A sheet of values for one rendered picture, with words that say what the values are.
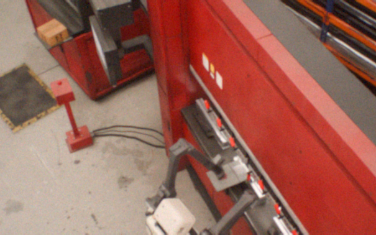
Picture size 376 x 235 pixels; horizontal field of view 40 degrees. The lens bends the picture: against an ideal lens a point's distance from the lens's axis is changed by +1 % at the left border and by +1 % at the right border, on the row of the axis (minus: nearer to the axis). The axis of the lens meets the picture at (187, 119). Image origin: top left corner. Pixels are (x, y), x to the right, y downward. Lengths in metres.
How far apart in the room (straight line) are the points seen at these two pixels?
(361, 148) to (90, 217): 3.06
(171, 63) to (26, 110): 2.33
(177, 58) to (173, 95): 0.38
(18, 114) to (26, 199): 1.09
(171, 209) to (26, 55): 3.82
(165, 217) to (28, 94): 3.19
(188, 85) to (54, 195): 1.74
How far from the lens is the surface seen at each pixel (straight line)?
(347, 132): 2.36
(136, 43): 4.45
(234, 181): 3.71
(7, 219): 5.06
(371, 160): 2.29
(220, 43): 3.26
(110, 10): 3.65
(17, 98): 5.99
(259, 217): 3.71
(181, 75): 4.06
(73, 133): 5.31
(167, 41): 3.78
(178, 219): 3.10
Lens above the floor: 4.06
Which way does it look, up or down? 49 degrees down
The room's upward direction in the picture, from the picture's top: 4 degrees counter-clockwise
